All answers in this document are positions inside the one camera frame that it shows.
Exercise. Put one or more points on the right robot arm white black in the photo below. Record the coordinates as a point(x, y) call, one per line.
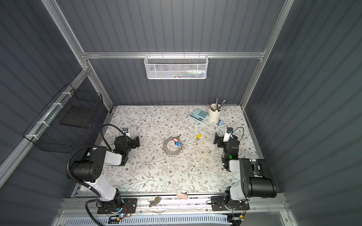
point(256, 179)

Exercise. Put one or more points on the black wire side basket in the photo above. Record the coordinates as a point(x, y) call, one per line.
point(71, 123)

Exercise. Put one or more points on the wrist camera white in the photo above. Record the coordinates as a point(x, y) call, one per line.
point(126, 131)
point(228, 134)

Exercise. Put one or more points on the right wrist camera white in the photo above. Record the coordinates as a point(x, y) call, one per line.
point(228, 134)

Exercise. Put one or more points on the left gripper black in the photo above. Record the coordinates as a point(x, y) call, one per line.
point(133, 141)

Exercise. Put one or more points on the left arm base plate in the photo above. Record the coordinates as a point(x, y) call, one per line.
point(126, 206)

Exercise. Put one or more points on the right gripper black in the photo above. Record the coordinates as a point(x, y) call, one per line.
point(220, 140)

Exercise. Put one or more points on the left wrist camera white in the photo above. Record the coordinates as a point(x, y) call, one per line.
point(126, 131)

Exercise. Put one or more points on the white wire wall basket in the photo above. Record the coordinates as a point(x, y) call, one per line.
point(176, 68)

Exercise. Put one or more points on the grey beaded keyring coil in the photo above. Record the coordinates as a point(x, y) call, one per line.
point(170, 148)

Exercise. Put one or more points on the floral table mat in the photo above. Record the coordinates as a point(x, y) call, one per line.
point(198, 169)

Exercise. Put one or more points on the beige clip tool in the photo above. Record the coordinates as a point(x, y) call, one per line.
point(153, 201)

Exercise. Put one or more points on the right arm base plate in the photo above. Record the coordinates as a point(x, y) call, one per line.
point(219, 203)

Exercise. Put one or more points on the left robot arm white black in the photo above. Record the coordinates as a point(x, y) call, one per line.
point(85, 167)

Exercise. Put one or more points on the teal calculator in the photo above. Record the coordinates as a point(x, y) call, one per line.
point(199, 115)

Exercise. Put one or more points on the white pen cup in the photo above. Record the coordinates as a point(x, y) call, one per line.
point(214, 116)

